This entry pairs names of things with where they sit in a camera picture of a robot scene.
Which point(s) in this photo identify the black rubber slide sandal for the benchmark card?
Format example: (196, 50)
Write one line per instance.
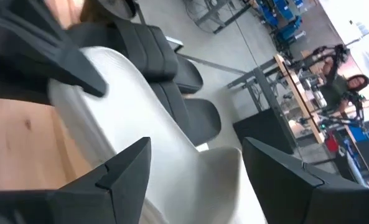
(153, 49)
(196, 121)

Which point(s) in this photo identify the person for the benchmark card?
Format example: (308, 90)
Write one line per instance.
(336, 90)

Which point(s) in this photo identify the black box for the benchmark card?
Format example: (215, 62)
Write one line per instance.
(265, 130)

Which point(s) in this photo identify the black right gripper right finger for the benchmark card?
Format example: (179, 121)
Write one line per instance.
(296, 193)

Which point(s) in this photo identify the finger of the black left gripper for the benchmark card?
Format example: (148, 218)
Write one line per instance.
(47, 46)
(13, 81)

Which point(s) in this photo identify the wooden background table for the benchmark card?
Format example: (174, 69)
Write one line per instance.
(299, 96)

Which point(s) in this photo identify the grey rubber slide sandal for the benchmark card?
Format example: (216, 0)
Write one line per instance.
(140, 124)

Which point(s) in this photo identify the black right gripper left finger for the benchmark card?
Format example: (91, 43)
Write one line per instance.
(109, 193)

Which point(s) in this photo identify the blue plastic crates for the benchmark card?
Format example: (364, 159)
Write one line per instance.
(280, 15)

